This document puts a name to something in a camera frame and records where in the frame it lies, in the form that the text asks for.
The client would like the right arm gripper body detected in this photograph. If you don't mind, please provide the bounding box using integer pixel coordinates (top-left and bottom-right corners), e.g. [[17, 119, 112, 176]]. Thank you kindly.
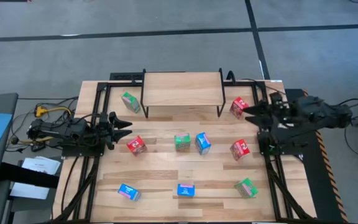
[[267, 92, 293, 132]]

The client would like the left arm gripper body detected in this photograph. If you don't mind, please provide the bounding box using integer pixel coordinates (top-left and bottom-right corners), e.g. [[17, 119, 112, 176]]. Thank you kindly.
[[96, 111, 118, 151]]

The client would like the red Froot Loops cereal box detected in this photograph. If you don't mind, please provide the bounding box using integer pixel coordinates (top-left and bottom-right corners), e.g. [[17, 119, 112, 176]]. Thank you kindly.
[[126, 134, 148, 157], [229, 96, 250, 120], [229, 139, 251, 162]]

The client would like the green Apple Jacks cereal box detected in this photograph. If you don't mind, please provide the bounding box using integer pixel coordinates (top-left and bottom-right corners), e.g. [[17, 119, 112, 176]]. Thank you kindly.
[[234, 177, 259, 199], [121, 91, 142, 114], [173, 133, 191, 152]]

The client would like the blue Rice Krispies cereal box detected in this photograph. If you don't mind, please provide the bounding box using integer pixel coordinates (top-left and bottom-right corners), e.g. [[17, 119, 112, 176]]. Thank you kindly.
[[195, 131, 212, 156], [117, 183, 142, 202], [177, 183, 196, 197]]

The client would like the wooden shelf with black legs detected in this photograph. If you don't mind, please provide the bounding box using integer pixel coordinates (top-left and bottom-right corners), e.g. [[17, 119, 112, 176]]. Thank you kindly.
[[140, 68, 227, 119]]

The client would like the black power strip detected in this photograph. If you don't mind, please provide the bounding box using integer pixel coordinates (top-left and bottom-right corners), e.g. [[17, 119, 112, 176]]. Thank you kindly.
[[109, 72, 144, 81]]

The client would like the yellow power plug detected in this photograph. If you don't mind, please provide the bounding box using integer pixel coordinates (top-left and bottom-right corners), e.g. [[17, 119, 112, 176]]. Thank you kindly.
[[35, 105, 73, 118]]

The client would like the black power adapter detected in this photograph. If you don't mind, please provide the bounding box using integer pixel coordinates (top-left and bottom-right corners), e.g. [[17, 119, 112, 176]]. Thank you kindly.
[[31, 141, 47, 153]]

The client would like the black hazard-striped floor mat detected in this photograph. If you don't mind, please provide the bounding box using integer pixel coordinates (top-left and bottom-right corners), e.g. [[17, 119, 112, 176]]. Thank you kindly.
[[284, 88, 349, 223]]

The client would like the white paper sheet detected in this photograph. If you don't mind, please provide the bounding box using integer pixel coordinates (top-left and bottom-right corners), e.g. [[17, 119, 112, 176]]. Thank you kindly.
[[9, 182, 51, 200], [21, 156, 62, 175]]

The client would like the black flat bar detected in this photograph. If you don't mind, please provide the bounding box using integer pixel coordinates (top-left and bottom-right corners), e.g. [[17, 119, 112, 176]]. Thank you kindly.
[[0, 161, 60, 189]]

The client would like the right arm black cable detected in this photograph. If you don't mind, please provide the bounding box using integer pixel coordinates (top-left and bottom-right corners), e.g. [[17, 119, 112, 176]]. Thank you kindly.
[[227, 70, 287, 95]]

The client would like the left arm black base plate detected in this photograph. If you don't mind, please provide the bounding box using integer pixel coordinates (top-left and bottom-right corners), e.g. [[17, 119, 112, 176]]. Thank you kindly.
[[61, 136, 106, 157]]

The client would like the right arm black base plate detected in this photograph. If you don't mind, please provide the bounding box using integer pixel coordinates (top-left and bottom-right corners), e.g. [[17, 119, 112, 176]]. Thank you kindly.
[[257, 130, 310, 156]]

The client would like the black floor cable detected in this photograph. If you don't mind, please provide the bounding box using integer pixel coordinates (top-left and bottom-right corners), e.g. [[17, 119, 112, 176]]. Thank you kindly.
[[336, 98, 358, 159], [17, 95, 80, 103]]

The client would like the yellow cable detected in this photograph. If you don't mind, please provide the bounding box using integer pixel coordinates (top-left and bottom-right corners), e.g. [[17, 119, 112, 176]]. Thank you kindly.
[[17, 136, 56, 146]]

